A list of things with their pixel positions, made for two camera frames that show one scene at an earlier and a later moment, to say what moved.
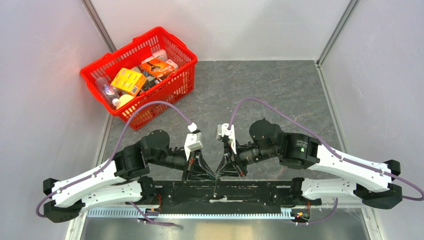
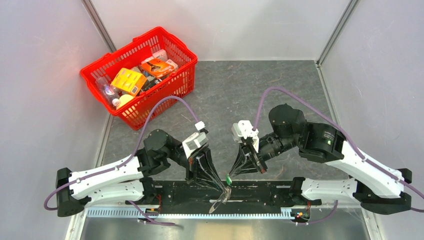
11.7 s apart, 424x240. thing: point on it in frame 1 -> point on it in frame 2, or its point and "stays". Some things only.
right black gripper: x=232 y=165 -> x=244 y=164
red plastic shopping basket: x=157 y=66 stays
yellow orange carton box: x=127 y=80 stays
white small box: x=161 y=54 stays
